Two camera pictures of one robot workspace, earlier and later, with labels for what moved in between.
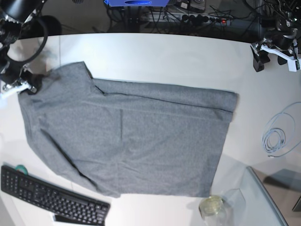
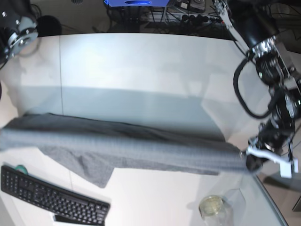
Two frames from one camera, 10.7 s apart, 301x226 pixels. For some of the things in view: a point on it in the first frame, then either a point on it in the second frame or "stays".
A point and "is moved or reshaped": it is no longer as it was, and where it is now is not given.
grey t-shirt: x=129 y=139 is moved or reshaped
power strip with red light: x=212 y=19 stays
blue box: x=137 y=3 stays
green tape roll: x=21 y=168 stays
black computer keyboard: x=68 y=207 stays
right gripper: x=281 y=42 → x=273 y=144
